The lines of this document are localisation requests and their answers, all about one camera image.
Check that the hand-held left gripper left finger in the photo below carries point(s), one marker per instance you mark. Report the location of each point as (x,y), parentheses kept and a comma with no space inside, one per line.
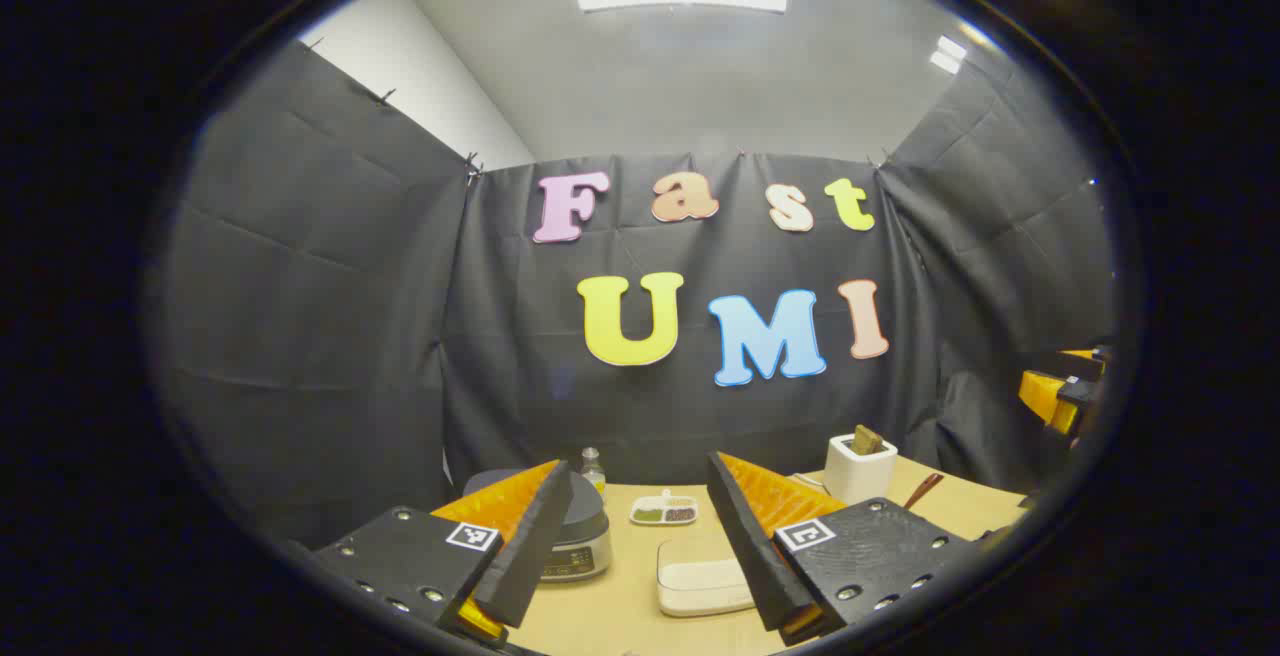
(535,536)

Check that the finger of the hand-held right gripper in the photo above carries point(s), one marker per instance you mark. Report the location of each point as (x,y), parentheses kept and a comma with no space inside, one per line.
(1045,396)

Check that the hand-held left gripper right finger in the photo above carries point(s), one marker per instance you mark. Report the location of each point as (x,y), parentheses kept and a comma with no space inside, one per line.
(745,536)

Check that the grey rice cooker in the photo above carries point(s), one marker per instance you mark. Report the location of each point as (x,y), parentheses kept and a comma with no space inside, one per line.
(590,536)

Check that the clear rice container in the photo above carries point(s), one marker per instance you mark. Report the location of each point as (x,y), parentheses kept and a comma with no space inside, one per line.
(700,581)

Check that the brown wooden spoon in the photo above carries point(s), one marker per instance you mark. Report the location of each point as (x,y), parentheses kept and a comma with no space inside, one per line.
(925,490)

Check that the white divided bean dish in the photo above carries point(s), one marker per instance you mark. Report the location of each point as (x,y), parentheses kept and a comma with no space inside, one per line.
(663,511)

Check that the small glass bottle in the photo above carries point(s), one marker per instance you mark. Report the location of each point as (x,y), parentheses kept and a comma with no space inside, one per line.
(593,471)

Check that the white toaster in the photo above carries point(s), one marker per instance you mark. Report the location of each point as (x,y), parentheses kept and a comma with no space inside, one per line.
(858,476)

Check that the brown bread slice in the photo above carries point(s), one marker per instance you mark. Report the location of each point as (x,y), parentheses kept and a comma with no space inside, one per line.
(866,439)

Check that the black backdrop cloth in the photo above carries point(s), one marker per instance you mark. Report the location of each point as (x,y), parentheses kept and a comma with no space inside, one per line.
(300,286)

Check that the small ceiling light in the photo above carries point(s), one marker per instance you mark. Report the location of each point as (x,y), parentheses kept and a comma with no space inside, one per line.
(946,54)

